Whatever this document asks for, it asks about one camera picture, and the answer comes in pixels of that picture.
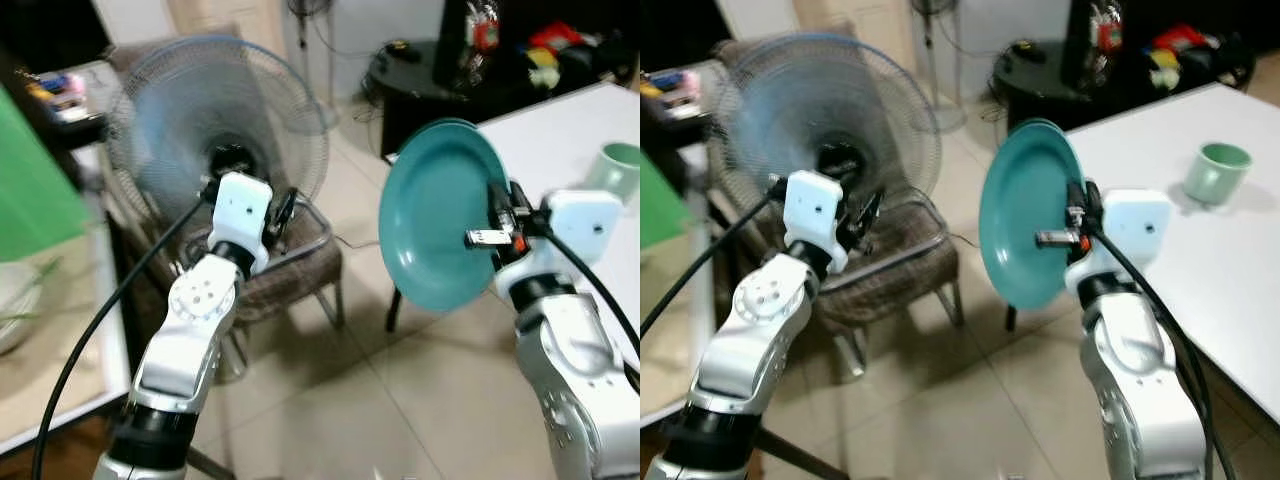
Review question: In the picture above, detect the black round table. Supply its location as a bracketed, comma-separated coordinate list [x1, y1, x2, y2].
[366, 38, 641, 161]
[991, 38, 1258, 133]

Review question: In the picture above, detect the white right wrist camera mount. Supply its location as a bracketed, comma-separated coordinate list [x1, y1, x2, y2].
[496, 189, 624, 303]
[1064, 187, 1174, 303]

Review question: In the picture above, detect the standing fan pole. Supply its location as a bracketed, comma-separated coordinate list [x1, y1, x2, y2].
[908, 0, 968, 133]
[287, 0, 342, 133]

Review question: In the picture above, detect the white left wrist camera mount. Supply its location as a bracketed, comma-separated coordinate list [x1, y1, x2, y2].
[206, 171, 275, 278]
[781, 169, 847, 273]

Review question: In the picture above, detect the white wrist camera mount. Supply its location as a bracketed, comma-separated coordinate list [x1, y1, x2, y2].
[206, 171, 275, 278]
[496, 189, 624, 303]
[781, 169, 847, 273]
[1064, 187, 1174, 303]

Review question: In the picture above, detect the beige table with white edge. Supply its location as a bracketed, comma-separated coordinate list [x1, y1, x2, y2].
[640, 222, 723, 429]
[0, 222, 133, 458]

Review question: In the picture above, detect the cluttered dark desk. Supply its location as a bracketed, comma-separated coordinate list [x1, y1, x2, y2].
[18, 58, 123, 153]
[640, 60, 731, 151]

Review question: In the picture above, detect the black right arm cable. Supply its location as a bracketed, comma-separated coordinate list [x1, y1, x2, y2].
[515, 195, 641, 396]
[1082, 185, 1236, 480]

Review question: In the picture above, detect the white bowl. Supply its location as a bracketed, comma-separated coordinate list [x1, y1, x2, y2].
[0, 261, 47, 357]

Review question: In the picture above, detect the red packet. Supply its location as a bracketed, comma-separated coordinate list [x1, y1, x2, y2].
[1152, 22, 1211, 53]
[528, 22, 585, 53]

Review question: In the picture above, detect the grey wire-cage fan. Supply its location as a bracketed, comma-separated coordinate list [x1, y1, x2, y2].
[708, 31, 943, 236]
[104, 36, 332, 246]

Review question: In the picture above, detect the pale green mug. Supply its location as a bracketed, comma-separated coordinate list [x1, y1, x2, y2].
[584, 142, 641, 207]
[1182, 142, 1254, 210]

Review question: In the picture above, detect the teal plate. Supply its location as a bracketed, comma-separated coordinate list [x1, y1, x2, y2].
[977, 117, 1088, 312]
[377, 117, 512, 314]

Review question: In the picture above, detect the green backdrop screen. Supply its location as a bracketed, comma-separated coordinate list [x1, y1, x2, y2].
[640, 148, 692, 253]
[0, 84, 92, 265]

